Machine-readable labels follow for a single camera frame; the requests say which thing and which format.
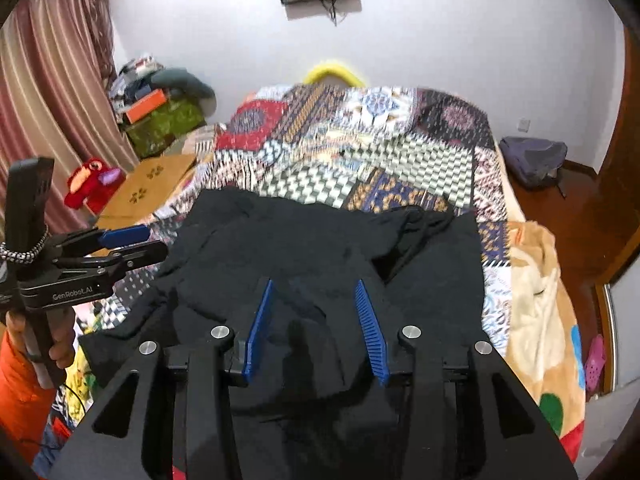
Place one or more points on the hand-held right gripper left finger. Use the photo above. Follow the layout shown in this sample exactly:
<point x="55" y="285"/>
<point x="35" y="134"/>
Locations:
<point x="260" y="330"/>

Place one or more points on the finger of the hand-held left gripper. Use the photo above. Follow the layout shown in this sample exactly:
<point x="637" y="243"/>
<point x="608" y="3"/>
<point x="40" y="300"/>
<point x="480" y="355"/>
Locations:
<point x="142" y="254"/>
<point x="122" y="236"/>

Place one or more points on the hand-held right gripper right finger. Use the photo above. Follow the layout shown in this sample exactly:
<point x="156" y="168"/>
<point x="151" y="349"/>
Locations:
<point x="372" y="335"/>

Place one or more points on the black zip hoodie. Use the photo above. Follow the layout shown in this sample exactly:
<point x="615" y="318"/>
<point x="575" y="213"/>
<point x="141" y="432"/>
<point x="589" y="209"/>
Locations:
<point x="310" y="240"/>

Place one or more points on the pile of clothes and bags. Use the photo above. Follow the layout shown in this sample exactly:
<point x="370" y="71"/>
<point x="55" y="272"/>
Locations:
<point x="132" y="72"/>

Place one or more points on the person's left hand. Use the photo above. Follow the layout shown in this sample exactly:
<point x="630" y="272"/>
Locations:
<point x="62" y="345"/>

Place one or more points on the wooden lap desk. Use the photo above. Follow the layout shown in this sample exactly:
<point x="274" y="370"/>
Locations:
<point x="150" y="185"/>

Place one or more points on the red plush toy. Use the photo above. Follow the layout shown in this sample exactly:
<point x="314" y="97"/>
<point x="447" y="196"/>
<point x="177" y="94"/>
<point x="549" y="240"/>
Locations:
<point x="92" y="182"/>

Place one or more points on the green patterned cloth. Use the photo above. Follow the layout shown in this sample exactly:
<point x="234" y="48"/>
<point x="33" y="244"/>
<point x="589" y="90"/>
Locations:
<point x="165" y="127"/>

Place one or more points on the orange box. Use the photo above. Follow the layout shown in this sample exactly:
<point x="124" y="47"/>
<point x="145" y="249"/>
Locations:
<point x="145" y="106"/>

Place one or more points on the striped red curtain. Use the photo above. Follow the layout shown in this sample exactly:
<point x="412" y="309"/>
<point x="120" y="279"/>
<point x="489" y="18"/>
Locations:
<point x="55" y="85"/>

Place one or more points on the patchwork patterned quilt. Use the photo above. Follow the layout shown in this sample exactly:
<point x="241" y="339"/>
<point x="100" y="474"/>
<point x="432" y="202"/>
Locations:
<point x="350" y="140"/>

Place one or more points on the pink slipper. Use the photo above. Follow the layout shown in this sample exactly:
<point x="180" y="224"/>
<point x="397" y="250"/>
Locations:
<point x="595" y="360"/>

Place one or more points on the grey backpack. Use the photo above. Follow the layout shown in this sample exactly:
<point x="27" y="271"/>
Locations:
<point x="532" y="160"/>

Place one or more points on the yellow curved foam tube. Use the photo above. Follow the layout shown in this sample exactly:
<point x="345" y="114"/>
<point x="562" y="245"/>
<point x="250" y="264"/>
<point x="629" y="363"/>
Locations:
<point x="332" y="67"/>

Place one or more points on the wardrobe with white sliding door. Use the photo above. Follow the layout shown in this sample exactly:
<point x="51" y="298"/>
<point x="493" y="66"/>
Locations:
<point x="625" y="240"/>

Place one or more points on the white wall socket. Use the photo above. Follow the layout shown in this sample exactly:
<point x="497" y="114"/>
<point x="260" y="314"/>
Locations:
<point x="523" y="124"/>

